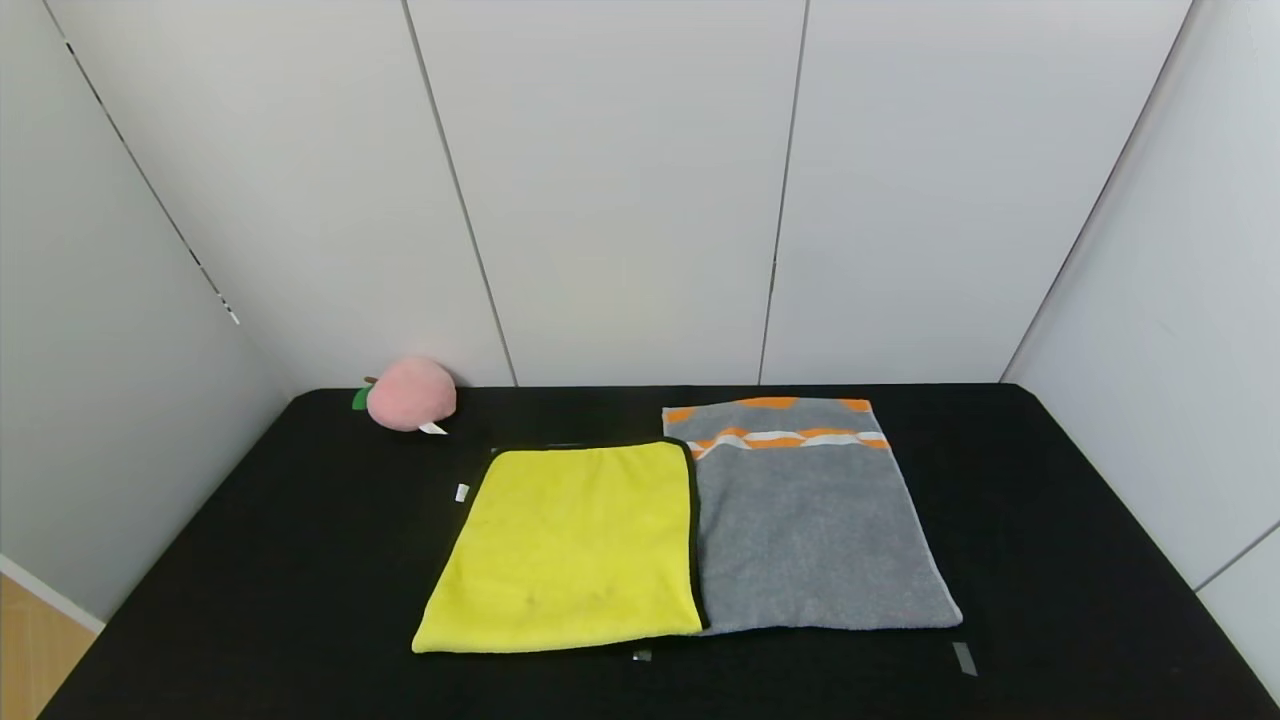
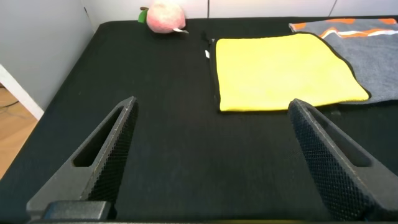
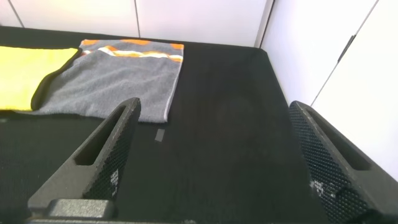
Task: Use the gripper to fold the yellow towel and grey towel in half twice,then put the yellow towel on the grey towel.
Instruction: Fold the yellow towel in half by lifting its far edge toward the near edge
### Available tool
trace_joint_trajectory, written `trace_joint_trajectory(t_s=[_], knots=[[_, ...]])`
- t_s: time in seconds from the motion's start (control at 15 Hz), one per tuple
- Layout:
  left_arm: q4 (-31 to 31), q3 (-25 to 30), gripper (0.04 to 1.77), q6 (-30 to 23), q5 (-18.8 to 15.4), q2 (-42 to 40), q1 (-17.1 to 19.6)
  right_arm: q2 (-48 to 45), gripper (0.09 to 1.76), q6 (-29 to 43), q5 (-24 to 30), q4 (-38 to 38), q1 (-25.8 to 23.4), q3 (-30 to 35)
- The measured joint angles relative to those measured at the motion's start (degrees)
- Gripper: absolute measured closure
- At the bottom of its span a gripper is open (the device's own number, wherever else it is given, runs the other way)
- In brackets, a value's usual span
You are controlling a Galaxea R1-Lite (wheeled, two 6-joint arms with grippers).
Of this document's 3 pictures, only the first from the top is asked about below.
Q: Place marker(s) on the grey towel with orange stripes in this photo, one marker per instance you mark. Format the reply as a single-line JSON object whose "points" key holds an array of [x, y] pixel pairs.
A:
{"points": [[820, 530]]}

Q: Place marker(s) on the yellow microfibre towel black trim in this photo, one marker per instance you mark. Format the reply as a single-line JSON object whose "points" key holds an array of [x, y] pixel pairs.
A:
{"points": [[570, 540]]}

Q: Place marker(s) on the pink peach plush toy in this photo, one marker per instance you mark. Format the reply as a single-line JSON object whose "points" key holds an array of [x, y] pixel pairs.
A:
{"points": [[412, 395]]}

